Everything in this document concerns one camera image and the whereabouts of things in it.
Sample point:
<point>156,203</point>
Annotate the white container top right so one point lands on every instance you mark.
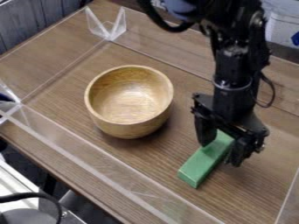
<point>282,30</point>

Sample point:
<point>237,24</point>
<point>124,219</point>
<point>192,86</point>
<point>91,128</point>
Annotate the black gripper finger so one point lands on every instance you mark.
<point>206,129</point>
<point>241,151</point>

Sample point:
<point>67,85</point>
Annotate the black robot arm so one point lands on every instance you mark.
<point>234,24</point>

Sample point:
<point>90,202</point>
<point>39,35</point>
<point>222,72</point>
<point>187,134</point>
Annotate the clear acrylic front wall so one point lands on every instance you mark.
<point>132,197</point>

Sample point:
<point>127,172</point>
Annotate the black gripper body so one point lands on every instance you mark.
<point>247,126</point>

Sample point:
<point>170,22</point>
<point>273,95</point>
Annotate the grey metal stand base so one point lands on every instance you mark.
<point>39,213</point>

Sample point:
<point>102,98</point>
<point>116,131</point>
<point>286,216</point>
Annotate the brown wooden bowl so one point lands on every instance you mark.
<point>128,100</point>

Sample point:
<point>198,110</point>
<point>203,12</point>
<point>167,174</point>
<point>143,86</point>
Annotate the green rectangular block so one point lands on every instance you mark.
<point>202,162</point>

